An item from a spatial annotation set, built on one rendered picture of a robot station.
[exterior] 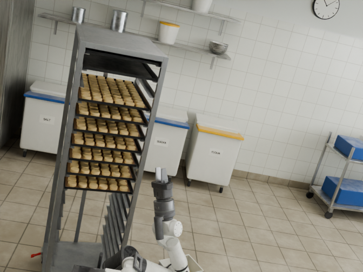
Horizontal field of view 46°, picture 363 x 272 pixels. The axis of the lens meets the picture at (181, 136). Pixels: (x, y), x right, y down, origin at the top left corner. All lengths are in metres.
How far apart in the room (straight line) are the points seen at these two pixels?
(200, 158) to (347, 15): 2.48
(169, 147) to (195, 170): 0.43
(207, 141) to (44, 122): 1.82
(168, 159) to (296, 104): 1.85
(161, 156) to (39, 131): 1.38
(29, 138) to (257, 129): 2.82
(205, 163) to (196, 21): 1.68
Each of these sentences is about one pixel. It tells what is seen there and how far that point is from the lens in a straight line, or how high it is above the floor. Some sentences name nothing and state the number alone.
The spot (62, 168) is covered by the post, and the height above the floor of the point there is 1.09.
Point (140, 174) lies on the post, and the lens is 2.60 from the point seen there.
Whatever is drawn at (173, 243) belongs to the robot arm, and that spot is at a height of 1.16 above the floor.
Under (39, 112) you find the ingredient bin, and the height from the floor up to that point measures 0.59.
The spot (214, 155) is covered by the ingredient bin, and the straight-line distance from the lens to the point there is 4.97.
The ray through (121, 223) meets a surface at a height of 0.68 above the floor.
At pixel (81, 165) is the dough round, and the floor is 1.06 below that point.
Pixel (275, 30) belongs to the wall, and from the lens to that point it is 5.43.
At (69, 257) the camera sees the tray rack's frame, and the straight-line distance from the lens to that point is 3.42.
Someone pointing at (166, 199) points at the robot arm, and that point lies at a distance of 1.82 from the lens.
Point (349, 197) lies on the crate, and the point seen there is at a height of 0.29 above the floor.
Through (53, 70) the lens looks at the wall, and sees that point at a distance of 5.44.
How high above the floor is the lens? 2.19
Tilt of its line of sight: 19 degrees down
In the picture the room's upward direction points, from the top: 14 degrees clockwise
